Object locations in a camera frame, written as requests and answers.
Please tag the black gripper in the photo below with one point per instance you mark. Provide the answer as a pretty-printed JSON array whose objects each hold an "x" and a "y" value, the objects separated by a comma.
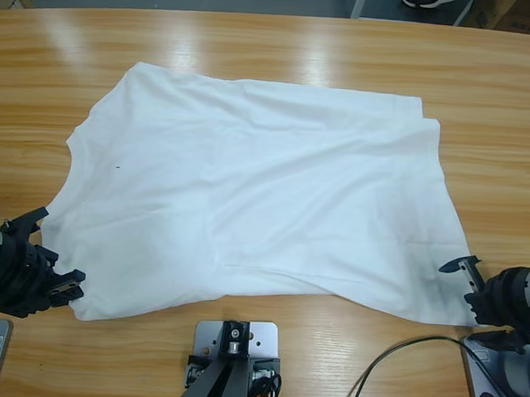
[
  {"x": 22, "y": 278},
  {"x": 502, "y": 301}
]

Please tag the white Unitree T-shirt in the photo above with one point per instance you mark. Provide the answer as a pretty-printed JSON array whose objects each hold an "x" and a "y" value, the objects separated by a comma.
[{"x": 248, "y": 188}]

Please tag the brown cardboard box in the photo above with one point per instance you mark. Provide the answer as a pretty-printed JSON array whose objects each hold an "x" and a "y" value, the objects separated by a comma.
[{"x": 519, "y": 12}]

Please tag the black white shoe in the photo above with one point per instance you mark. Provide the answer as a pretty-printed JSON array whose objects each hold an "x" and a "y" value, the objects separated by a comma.
[{"x": 430, "y": 0}]

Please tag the white block with dark post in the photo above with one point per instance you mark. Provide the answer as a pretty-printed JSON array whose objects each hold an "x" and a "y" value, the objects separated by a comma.
[{"x": 233, "y": 367}]

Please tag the white metal post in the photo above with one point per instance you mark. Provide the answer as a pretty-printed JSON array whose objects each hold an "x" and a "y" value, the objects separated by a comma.
[{"x": 360, "y": 2}]

